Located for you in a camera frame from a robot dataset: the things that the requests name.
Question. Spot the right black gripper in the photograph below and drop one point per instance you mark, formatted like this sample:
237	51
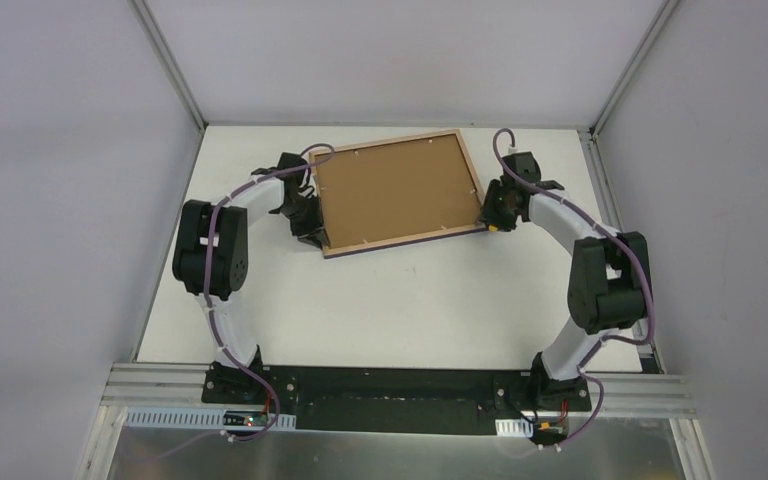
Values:
495	210

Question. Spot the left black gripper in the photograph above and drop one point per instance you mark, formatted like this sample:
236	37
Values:
308	216

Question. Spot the blue wooden picture frame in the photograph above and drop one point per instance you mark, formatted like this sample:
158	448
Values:
395	192

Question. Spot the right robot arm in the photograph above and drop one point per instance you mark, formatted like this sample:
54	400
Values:
608	289

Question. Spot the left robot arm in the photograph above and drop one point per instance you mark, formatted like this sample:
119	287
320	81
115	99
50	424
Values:
211	250

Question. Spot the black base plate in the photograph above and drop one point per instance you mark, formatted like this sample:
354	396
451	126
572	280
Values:
410	401

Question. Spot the right white cable duct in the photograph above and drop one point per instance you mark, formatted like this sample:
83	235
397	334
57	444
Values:
514	428

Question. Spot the white cable duct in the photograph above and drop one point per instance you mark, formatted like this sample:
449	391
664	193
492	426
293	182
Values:
197	419
514	428

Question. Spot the left white cable duct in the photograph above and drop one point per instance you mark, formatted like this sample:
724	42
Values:
197	419

